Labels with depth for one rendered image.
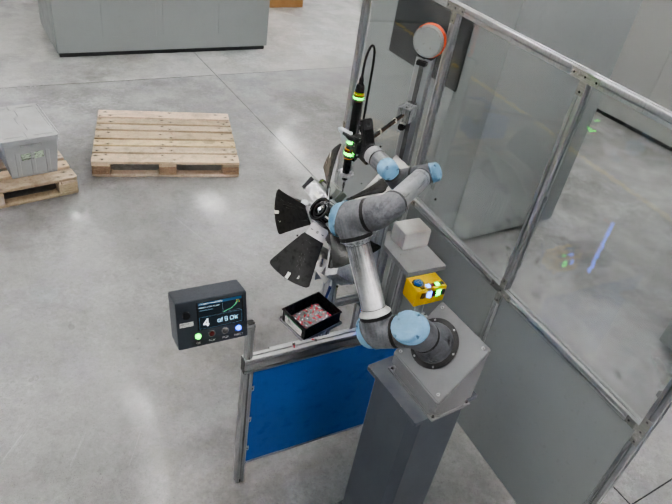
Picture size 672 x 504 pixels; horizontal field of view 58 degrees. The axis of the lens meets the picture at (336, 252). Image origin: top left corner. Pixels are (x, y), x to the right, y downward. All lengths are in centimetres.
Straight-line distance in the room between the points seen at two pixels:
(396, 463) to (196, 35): 653
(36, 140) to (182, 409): 246
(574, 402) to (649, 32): 619
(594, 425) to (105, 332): 271
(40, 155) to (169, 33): 338
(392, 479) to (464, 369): 63
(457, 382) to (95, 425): 199
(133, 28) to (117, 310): 455
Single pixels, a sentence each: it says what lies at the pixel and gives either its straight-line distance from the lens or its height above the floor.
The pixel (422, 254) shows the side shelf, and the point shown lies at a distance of 325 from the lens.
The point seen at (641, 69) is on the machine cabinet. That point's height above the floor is 71.
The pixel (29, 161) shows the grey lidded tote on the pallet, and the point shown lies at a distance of 510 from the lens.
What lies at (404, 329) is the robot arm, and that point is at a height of 134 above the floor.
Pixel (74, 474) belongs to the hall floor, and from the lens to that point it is 329.
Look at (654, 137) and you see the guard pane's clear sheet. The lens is 236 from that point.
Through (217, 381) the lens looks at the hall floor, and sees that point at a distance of 357.
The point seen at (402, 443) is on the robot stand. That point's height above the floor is 82.
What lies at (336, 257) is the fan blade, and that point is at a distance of 258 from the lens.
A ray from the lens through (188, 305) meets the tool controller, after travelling 217.
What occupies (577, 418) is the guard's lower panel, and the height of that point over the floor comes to 78.
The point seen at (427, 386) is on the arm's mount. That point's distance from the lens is 221.
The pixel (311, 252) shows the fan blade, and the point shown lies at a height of 104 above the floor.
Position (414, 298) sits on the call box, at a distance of 268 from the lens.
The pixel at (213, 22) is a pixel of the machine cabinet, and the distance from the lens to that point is 816.
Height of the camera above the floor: 269
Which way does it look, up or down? 36 degrees down
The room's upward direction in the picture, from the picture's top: 10 degrees clockwise
